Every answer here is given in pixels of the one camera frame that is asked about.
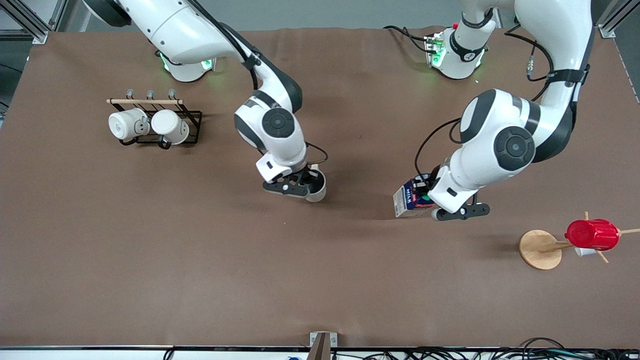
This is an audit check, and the aluminium frame profile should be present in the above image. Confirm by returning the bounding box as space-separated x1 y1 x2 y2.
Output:
595 0 640 40
0 0 68 45

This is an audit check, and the white mug with grey print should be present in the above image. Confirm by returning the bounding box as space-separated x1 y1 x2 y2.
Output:
108 108 151 142

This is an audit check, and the red plastic cup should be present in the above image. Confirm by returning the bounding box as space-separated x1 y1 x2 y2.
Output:
565 218 621 252

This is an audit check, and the blue milk carton green cap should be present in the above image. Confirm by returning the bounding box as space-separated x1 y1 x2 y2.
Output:
392 175 436 218

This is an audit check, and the green-lit circuit board box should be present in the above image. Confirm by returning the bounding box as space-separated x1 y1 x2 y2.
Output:
424 30 447 69

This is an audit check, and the plain white mug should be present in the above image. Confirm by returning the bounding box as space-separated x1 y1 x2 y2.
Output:
151 109 191 146

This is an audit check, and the brown table cover mat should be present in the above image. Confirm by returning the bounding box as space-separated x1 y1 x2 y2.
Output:
0 26 640 349

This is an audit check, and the wooden mug tree stand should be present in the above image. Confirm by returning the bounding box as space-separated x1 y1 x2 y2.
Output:
518 211 640 271

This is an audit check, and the black wire mug rack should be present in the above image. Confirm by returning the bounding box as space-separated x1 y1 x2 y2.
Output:
106 89 203 150

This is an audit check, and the black cable bundle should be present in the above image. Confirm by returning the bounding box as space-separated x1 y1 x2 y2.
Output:
330 337 640 360

